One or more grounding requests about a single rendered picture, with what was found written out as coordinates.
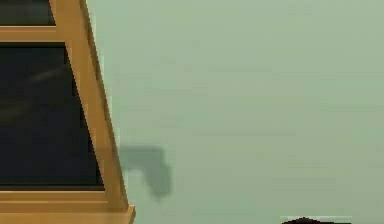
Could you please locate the wooden framed window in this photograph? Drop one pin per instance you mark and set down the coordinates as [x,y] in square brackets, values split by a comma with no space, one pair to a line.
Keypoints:
[87,100]

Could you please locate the dark rounded object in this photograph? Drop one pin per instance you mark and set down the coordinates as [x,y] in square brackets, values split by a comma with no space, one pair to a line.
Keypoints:
[310,221]

